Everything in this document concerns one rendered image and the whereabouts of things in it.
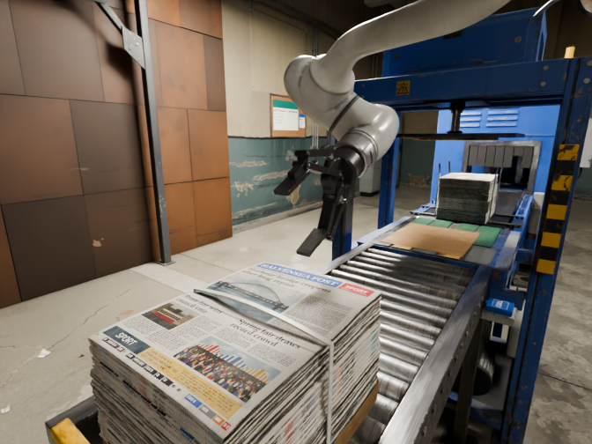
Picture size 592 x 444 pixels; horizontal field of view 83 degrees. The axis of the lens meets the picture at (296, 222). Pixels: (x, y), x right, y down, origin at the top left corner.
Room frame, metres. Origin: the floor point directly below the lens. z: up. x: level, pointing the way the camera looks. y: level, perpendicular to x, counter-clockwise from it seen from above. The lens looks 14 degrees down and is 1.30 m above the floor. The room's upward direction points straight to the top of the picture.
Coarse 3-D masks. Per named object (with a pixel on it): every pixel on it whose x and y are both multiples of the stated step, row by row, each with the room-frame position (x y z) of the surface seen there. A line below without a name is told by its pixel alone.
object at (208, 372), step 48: (96, 336) 0.42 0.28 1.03; (144, 336) 0.41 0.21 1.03; (192, 336) 0.41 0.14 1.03; (240, 336) 0.41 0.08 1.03; (96, 384) 0.41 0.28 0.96; (144, 384) 0.34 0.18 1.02; (192, 384) 0.32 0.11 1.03; (240, 384) 0.32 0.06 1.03; (288, 384) 0.33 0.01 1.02; (144, 432) 0.33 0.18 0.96; (192, 432) 0.28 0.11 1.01; (240, 432) 0.27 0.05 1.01; (288, 432) 0.33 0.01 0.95
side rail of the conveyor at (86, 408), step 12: (348, 252) 1.42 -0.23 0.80; (360, 252) 1.42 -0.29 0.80; (336, 264) 1.27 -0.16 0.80; (72, 408) 0.53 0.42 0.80; (84, 408) 0.53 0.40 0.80; (96, 408) 0.53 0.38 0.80; (48, 420) 0.50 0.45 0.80; (60, 420) 0.50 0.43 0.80; (72, 420) 0.50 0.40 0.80; (84, 420) 0.51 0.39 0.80; (96, 420) 0.52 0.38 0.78; (48, 432) 0.49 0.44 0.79; (84, 432) 0.50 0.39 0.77; (96, 432) 0.52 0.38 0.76
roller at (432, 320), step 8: (384, 304) 0.95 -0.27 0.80; (392, 304) 0.94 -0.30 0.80; (392, 312) 0.92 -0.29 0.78; (400, 312) 0.91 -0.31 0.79; (408, 312) 0.90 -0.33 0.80; (416, 312) 0.89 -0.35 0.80; (424, 312) 0.89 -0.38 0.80; (416, 320) 0.88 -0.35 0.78; (424, 320) 0.87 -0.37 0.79; (432, 320) 0.86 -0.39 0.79; (440, 320) 0.85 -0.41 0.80; (440, 328) 0.84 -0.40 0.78
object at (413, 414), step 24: (480, 264) 1.27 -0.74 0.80; (480, 288) 1.05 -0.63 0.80; (456, 312) 0.89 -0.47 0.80; (480, 312) 1.05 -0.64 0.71; (456, 336) 0.77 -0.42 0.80; (432, 360) 0.67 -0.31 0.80; (456, 360) 0.71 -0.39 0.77; (432, 384) 0.59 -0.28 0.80; (408, 408) 0.53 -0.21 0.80; (432, 408) 0.55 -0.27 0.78; (384, 432) 0.48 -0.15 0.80; (408, 432) 0.48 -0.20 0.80; (432, 432) 0.57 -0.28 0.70
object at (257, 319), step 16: (208, 288) 0.57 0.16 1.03; (208, 304) 0.51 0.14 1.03; (224, 304) 0.51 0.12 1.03; (240, 304) 0.51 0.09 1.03; (240, 320) 0.46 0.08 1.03; (256, 320) 0.46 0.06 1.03; (272, 320) 0.46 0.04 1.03; (288, 336) 0.42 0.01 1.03; (304, 336) 0.42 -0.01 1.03; (336, 336) 0.42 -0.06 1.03; (320, 352) 0.39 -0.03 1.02; (336, 352) 0.42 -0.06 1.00; (320, 368) 0.39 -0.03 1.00; (336, 368) 0.42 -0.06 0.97; (320, 384) 0.39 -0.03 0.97; (336, 384) 0.42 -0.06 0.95; (320, 400) 0.39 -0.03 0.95; (336, 400) 0.42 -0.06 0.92; (320, 416) 0.39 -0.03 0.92; (336, 416) 0.42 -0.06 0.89; (320, 432) 0.38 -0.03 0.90; (336, 432) 0.42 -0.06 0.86
